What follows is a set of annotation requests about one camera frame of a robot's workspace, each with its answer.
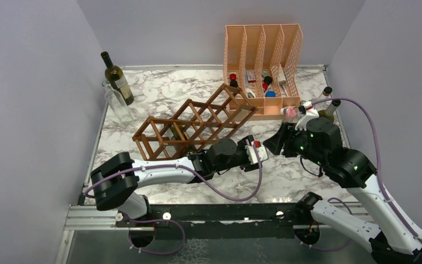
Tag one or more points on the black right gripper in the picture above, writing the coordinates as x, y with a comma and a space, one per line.
283, 136

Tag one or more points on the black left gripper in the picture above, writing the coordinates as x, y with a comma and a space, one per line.
242, 145

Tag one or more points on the green bottle white label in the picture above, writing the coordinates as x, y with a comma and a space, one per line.
328, 113

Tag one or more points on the dark green wine bottle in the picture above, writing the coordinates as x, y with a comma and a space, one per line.
117, 79

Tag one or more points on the green bottle silver cap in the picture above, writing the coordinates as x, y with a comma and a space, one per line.
178, 133

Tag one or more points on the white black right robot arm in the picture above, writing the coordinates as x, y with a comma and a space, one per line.
389, 238

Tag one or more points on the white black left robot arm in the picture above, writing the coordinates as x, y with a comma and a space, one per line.
115, 181

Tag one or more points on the pink capped small bottle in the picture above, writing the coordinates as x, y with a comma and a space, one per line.
290, 114

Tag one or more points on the blue bottle cap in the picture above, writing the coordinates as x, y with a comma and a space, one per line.
270, 93

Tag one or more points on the brown wooden wine rack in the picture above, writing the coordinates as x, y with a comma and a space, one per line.
219, 117

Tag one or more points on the red capped small bottle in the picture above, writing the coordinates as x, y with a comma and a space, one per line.
233, 80

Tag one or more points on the peach plastic file organizer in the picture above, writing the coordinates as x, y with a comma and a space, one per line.
264, 57

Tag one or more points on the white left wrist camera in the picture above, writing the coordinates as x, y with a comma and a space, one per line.
256, 150

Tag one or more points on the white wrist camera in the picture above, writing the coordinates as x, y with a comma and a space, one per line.
256, 150
305, 113

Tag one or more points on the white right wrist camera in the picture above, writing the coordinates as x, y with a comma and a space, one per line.
305, 113

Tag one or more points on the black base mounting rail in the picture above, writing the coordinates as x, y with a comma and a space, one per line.
223, 221

